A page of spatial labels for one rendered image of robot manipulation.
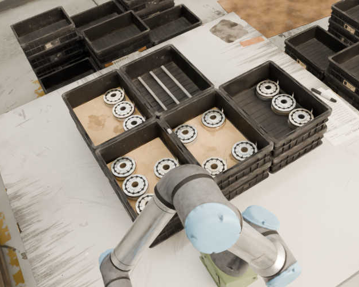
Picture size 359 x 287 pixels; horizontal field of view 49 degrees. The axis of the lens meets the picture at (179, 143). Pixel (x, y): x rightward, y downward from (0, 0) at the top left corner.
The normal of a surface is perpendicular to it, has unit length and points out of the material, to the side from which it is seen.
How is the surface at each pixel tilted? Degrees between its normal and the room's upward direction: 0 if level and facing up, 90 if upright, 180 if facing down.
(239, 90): 90
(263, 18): 1
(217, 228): 76
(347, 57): 90
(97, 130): 0
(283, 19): 0
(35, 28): 90
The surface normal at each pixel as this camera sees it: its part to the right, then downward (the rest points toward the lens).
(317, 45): -0.11, -0.62
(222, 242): 0.27, 0.56
